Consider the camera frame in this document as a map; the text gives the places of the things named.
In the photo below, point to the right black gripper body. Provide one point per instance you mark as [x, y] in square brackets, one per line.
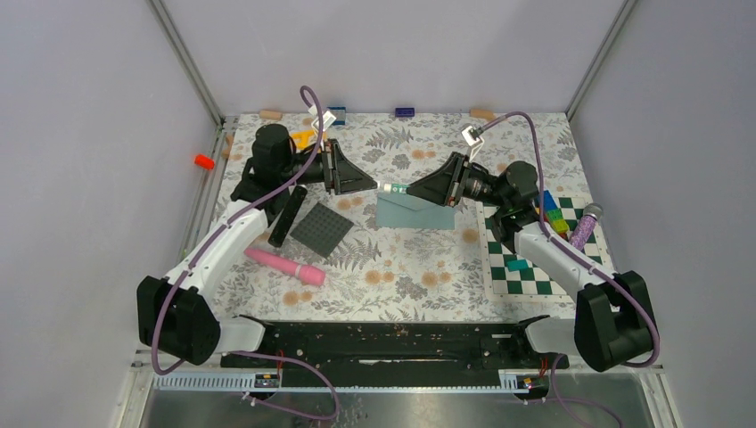
[473, 184]

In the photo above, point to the black glitter microphone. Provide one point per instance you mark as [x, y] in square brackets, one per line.
[285, 221]

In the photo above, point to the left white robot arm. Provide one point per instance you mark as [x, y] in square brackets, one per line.
[173, 311]

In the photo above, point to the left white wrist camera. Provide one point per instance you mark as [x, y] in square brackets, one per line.
[321, 121]

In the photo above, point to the green white glue stick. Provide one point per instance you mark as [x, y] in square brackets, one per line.
[392, 188]

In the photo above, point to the floral table mat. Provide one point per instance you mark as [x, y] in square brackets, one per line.
[396, 274]

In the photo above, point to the yellow triangle toy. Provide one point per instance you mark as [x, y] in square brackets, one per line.
[303, 139]

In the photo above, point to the left wooden cylinder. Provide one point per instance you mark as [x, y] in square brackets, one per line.
[270, 115]

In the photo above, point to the orange red cap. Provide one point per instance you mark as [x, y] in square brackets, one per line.
[204, 162]

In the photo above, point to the right wooden cylinder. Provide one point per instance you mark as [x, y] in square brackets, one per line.
[482, 114]

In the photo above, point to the blue lego brick stack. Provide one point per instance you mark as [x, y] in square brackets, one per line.
[339, 115]

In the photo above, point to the teal small block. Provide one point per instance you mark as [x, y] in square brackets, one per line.
[517, 265]

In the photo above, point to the light blue envelope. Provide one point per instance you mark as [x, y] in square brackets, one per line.
[399, 210]

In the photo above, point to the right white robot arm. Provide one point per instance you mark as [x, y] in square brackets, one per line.
[613, 323]

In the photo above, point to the wooden cylinder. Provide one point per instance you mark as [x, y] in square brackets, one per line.
[482, 114]
[270, 115]

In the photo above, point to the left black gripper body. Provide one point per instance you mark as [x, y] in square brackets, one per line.
[320, 168]

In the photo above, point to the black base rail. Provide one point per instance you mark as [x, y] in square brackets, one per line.
[377, 354]

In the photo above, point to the grey lego baseplate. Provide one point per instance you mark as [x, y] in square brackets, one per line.
[322, 230]

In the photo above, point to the dark purple lego brick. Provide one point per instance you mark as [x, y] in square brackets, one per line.
[404, 112]

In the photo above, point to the rainbow lego brick stack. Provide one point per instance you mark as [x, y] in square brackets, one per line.
[554, 215]

